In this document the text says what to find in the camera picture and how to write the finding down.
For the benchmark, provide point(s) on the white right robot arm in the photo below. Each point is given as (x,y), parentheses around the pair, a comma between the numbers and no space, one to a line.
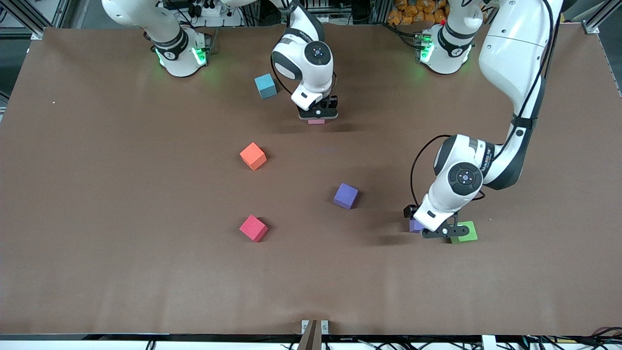
(311,58)

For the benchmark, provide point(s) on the cyan foam block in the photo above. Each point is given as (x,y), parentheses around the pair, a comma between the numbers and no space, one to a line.
(265,85)

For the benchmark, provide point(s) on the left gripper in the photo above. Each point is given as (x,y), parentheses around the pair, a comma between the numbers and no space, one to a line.
(411,212)

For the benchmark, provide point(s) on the purple foam block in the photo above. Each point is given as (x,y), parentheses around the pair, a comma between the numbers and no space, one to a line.
(345,195)
(414,226)

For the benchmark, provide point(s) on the metal camera stand bracket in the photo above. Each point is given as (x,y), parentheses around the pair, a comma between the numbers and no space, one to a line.
(305,326)

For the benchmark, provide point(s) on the green foam block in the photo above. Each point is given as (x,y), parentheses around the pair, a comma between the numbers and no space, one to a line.
(467,234)

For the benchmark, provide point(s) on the paper table cover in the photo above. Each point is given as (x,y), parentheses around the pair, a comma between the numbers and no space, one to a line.
(146,272)

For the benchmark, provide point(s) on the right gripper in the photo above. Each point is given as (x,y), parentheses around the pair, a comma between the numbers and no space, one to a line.
(332,102)

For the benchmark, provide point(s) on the white power strip with plugs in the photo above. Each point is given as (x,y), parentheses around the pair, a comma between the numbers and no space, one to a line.
(211,9)

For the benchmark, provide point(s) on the brown camera stand pole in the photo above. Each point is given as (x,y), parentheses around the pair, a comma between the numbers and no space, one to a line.
(311,338)

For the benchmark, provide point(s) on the aluminium frame post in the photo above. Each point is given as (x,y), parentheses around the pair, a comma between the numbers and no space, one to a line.
(602,17)
(29,17)

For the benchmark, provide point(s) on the red foam block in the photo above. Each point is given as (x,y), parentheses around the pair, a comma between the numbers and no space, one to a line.
(253,228)

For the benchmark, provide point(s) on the white multi-socket strip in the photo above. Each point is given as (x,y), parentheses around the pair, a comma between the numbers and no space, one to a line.
(335,18)

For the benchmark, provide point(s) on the orange foam block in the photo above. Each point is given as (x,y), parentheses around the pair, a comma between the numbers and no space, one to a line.
(252,155)

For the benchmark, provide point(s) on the white table edge bracket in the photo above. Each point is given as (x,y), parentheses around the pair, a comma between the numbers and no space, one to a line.
(489,342)

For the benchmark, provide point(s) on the bag of orange fruit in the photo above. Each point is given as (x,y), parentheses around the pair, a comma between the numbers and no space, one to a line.
(413,12)

